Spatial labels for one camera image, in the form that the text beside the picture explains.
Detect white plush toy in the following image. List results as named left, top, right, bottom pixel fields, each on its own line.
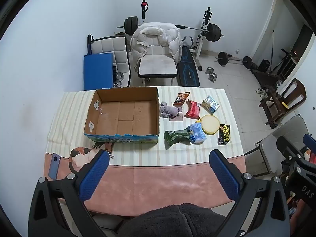
left=303, top=150, right=316, bottom=165

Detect orange snack packet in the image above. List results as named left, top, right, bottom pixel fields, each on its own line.
left=173, top=92, right=190, bottom=106

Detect black yellow wipes packet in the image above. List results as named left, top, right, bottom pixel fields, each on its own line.
left=217, top=124, right=232, bottom=145

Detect white puffer jacket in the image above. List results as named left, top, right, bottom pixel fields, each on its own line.
left=130, top=22, right=183, bottom=71

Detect short barbell with black plates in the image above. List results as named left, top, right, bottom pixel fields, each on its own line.
left=216, top=51, right=253, bottom=69

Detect cardboard box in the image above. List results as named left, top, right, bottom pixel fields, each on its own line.
left=83, top=86, right=160, bottom=144

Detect person's dark fleece clothing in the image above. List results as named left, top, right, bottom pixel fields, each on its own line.
left=117, top=203, right=226, bottom=237

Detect red packet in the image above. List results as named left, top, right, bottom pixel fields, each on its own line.
left=185, top=99, right=201, bottom=119

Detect blue folded mat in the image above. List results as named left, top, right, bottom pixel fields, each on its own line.
left=83, top=52, right=113, bottom=91

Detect long barbell with black plates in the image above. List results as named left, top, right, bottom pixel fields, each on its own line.
left=117, top=16, right=225, bottom=42

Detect clear blue packet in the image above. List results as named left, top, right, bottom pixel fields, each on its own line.
left=187, top=123, right=206, bottom=144

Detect black pole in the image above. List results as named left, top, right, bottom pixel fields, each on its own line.
left=270, top=30, right=275, bottom=72

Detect grey folding chair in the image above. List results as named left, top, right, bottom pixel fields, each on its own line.
left=244, top=116, right=309, bottom=177

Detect white quilted chair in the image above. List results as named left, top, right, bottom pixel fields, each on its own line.
left=91, top=36, right=131, bottom=87

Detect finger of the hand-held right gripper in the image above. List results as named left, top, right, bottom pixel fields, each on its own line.
left=303, top=133, right=316, bottom=163
left=276, top=136, right=306, bottom=172

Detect black exercise frame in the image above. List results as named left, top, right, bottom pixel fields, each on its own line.
left=270, top=48, right=300, bottom=77

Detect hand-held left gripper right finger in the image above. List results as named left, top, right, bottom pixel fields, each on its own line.
left=209, top=149, right=290, bottom=237

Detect white padded chair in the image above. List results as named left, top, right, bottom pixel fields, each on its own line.
left=137, top=39, right=179, bottom=86

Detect round yellow sponge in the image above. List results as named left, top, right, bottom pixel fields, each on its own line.
left=196, top=114, right=220, bottom=135

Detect white barbell rack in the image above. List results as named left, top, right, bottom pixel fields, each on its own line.
left=139, top=0, right=213, bottom=71

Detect white blue tissue pack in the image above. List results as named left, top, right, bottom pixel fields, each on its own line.
left=201, top=95, right=221, bottom=114

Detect black blue exercise bar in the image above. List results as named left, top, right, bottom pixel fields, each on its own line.
left=87, top=34, right=95, bottom=55

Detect chrome weights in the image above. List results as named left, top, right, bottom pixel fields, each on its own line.
left=112, top=64, right=125, bottom=87

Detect dark wooden chair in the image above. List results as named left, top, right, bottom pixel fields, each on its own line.
left=259, top=78, right=307, bottom=129

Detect grey fabric bundle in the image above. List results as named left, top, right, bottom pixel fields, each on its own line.
left=159, top=101, right=183, bottom=118

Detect black blue weight bench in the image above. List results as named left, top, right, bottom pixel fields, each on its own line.
left=178, top=46, right=200, bottom=87

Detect blue smartphone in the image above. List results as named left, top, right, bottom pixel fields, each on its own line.
left=48, top=153, right=60, bottom=180

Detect green packet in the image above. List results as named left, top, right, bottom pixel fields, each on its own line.
left=164, top=128, right=189, bottom=150

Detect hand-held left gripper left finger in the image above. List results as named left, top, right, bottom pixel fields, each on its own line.
left=28, top=150, right=110, bottom=237

